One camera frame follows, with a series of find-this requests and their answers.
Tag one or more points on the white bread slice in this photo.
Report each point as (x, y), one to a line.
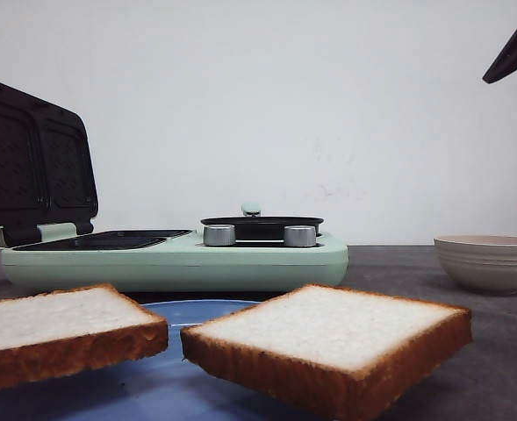
(65, 332)
(343, 354)

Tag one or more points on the breakfast maker hinged lid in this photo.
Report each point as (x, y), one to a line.
(46, 175)

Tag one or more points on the mint green breakfast maker base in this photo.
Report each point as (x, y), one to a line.
(173, 261)

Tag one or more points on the beige ribbed bowl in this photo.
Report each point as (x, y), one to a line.
(486, 263)

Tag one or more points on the right silver control knob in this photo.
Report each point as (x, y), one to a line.
(302, 236)

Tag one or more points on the silver control knob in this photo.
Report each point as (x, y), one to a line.
(302, 236)
(219, 235)

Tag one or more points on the black round frying pan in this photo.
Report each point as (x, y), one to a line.
(252, 225)

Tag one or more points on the left silver control knob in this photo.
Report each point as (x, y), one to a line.
(219, 235)

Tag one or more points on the blue round plate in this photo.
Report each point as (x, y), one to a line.
(162, 387)

